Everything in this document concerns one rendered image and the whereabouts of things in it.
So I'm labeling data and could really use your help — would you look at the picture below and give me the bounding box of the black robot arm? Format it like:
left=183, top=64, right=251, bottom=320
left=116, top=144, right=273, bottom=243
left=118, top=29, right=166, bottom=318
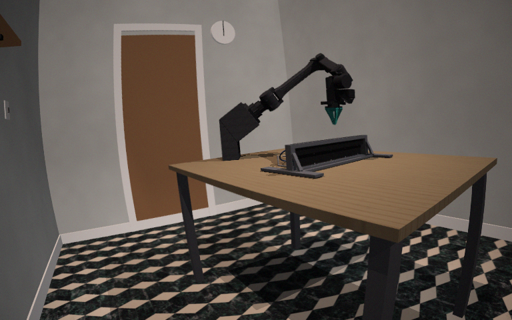
left=244, top=53, right=355, bottom=123

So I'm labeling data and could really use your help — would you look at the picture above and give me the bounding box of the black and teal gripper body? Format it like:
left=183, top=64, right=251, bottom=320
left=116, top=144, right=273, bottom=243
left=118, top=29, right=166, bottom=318
left=321, top=89, right=346, bottom=108

